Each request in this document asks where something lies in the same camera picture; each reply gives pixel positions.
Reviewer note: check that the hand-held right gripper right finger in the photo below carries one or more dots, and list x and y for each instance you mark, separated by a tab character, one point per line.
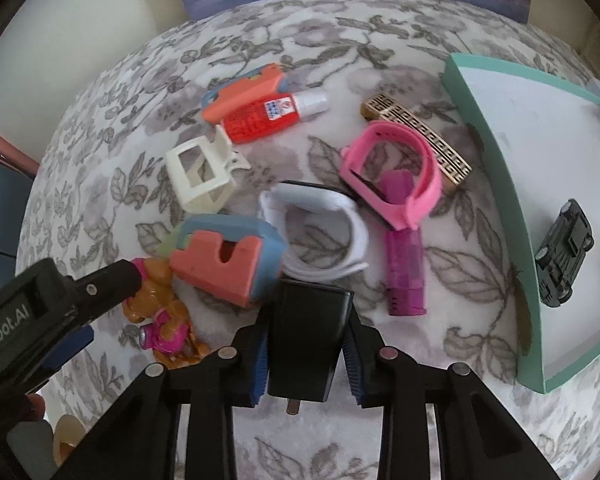
356	365

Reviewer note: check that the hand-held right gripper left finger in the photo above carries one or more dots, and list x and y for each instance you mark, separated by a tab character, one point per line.
258	370

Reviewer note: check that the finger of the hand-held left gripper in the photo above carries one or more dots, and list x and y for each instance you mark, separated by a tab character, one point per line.
110	282
65	352

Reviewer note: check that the black charger adapter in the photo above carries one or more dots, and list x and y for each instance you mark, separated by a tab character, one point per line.
307	340

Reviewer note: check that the pink puppy figurine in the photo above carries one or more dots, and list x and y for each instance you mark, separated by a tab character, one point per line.
165	330

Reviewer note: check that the purple lip balm tube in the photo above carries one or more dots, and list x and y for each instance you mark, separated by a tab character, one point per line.
404	275

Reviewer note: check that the large orange blue toy case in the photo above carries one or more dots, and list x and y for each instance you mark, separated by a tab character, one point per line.
215	265

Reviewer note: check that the white hair claw clip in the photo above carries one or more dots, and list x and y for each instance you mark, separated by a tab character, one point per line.
200	195

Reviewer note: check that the white wristband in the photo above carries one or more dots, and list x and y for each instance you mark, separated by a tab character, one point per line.
325	200

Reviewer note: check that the teal cardboard box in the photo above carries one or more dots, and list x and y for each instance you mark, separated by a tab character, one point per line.
570	170

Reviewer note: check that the person's left hand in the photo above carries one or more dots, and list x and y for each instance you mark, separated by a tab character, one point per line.
37	407

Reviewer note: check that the dark blue furniture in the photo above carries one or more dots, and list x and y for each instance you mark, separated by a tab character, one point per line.
0	210

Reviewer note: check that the pink furniture edge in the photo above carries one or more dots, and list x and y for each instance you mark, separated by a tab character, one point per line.
5	145

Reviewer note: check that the pink wristband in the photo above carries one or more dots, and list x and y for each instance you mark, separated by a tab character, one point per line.
422	160

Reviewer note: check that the red sanitizer bottle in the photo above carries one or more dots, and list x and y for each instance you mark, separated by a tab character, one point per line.
255	122

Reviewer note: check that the gold hair barrette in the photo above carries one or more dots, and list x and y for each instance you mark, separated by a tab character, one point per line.
445	155

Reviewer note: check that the small orange blue toy case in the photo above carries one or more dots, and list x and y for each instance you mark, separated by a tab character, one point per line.
240	92

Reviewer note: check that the black toy car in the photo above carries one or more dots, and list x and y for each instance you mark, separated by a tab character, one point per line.
562	255

